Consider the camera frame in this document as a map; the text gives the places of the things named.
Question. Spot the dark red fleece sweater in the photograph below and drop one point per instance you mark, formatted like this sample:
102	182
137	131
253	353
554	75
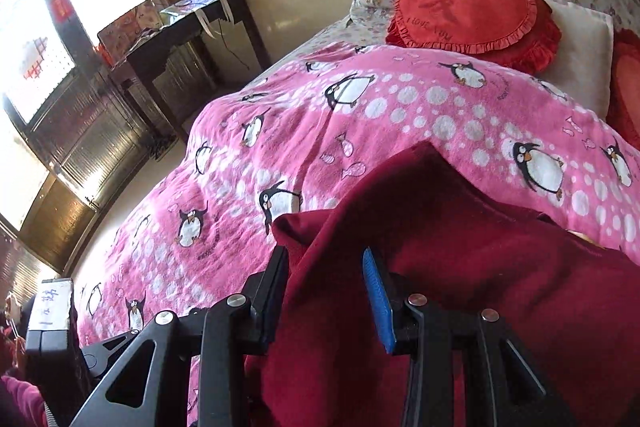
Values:
574	305

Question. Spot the patterned box on desk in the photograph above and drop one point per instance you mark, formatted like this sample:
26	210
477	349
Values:
118	37

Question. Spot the dark wooden desk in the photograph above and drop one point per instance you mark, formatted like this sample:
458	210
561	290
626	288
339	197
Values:
179	47

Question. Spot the pink penguin fleece blanket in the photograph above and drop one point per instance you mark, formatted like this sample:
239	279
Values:
301	138

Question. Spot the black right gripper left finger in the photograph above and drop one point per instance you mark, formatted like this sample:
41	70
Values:
148	385

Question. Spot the white square pillow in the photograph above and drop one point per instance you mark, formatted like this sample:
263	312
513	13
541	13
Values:
582	66

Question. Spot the large red heart cushion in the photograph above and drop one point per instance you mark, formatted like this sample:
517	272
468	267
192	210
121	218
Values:
519	34

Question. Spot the small red heart cushion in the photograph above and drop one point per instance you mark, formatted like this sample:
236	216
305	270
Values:
624	109

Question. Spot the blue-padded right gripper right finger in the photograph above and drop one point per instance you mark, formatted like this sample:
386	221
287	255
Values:
465	369

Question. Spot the papers on desk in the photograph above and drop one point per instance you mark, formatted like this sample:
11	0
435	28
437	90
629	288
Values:
183	8

